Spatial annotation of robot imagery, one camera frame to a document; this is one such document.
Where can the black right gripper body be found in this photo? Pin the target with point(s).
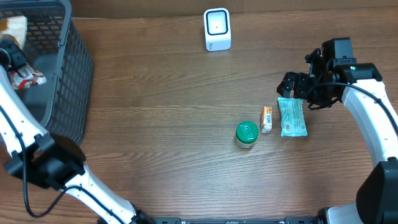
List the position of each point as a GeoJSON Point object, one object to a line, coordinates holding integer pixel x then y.
{"type": "Point", "coordinates": [298, 83]}

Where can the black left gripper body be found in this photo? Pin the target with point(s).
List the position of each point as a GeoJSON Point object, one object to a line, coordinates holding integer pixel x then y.
{"type": "Point", "coordinates": [15, 58]}

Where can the red snack bar wrapper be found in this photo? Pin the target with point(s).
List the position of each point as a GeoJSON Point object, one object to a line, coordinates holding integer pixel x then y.
{"type": "Point", "coordinates": [25, 77]}

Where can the teal tissue packet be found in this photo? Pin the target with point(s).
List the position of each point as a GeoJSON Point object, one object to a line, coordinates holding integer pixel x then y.
{"type": "Point", "coordinates": [292, 117]}

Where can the orange snack packet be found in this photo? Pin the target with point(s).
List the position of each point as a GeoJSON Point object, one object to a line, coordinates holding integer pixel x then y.
{"type": "Point", "coordinates": [266, 120]}

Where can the green lid seasoning jar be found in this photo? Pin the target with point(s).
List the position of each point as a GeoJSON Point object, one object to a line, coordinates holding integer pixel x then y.
{"type": "Point", "coordinates": [246, 134]}

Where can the white brown snack packet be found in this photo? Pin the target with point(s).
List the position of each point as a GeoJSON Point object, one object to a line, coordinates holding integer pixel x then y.
{"type": "Point", "coordinates": [14, 28]}

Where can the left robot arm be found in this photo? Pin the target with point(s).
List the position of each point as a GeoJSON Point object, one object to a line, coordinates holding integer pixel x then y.
{"type": "Point", "coordinates": [50, 160]}

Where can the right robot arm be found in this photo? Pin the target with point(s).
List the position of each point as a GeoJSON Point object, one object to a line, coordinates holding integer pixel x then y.
{"type": "Point", "coordinates": [335, 75]}

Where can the white barcode scanner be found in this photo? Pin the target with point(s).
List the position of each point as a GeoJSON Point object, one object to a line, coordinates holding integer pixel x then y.
{"type": "Point", "coordinates": [217, 28]}

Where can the grey plastic mesh basket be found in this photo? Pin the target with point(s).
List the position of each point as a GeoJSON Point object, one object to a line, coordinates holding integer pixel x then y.
{"type": "Point", "coordinates": [54, 47]}

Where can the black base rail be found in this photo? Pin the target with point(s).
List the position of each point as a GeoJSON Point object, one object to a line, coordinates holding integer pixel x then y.
{"type": "Point", "coordinates": [286, 220]}

